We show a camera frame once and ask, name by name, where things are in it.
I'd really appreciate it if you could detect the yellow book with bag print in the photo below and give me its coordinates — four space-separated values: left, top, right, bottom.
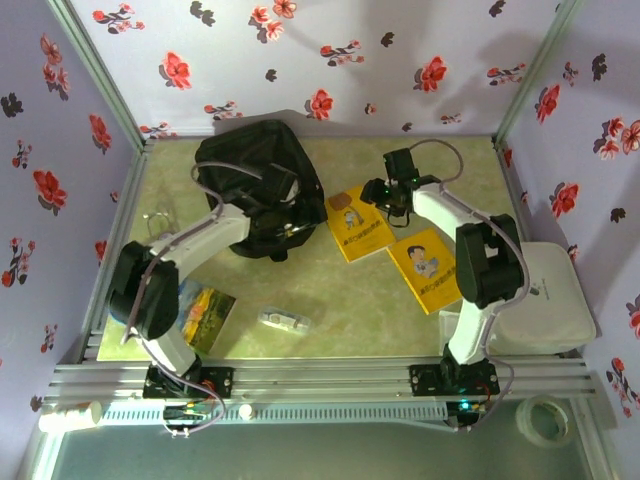
324 184 398 265

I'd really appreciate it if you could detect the black backpack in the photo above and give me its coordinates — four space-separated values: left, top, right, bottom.
194 119 329 263

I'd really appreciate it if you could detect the yellow book with boy print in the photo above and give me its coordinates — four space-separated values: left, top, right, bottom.
385 226 465 317

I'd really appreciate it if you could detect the clear pencil case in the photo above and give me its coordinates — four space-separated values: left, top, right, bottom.
256 303 318 336

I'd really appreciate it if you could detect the Animal Farm book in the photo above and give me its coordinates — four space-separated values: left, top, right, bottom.
173 278 238 356

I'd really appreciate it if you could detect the white plastic container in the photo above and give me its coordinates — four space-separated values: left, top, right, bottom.
491 240 598 354

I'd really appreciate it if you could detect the small circuit board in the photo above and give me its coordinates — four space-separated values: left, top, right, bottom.
162 402 214 441
446 398 489 434

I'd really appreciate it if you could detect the clear tape roll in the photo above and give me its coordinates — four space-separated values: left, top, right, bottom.
514 394 577 449

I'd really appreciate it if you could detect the black wire loop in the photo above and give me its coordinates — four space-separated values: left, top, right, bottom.
384 201 413 231

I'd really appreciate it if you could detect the left arm grey cable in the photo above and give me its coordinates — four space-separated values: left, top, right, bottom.
119 160 267 437

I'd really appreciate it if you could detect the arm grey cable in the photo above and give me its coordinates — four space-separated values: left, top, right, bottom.
409 138 529 434
119 160 267 437

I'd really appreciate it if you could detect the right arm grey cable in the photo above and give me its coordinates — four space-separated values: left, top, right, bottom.
409 138 529 434

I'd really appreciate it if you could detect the aluminium side rail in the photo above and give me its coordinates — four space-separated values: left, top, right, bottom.
82 139 154 362
491 136 532 242

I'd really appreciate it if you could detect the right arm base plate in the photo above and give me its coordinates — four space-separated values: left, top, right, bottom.
408 363 501 397

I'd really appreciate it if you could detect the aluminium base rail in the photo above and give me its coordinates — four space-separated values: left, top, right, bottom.
43 355 601 401

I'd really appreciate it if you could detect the aluminium frame post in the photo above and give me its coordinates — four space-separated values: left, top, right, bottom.
46 0 149 149
494 0 587 144

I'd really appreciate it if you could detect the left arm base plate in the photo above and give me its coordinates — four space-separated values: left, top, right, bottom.
142 366 235 400

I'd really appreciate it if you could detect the white slotted cable duct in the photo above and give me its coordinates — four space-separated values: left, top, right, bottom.
99 401 449 427

